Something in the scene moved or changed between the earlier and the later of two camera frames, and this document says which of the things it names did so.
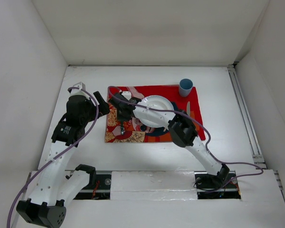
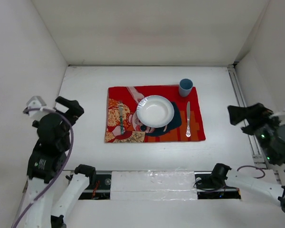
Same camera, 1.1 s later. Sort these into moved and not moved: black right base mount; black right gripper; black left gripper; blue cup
Moved: black left gripper; black right gripper
Not moved: black right base mount; blue cup
